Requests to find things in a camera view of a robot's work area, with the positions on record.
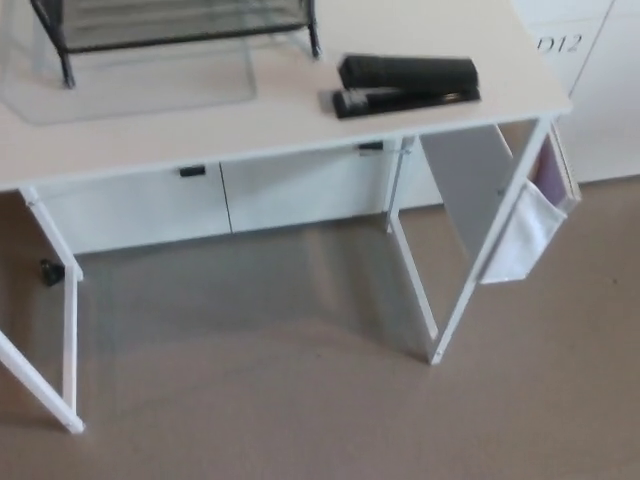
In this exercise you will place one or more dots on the black mesh file tray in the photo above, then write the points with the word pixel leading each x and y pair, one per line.
pixel 165 30

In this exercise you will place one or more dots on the white fabric side pocket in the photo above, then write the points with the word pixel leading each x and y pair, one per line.
pixel 520 235

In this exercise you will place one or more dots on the white desk with metal frame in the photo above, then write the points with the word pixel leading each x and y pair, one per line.
pixel 280 135

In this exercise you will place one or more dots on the white locker marked D12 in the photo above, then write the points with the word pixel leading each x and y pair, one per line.
pixel 600 75

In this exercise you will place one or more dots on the black stapler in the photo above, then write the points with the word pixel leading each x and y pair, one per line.
pixel 405 82

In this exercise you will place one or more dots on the small black floor object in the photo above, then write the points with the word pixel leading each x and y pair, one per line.
pixel 50 272

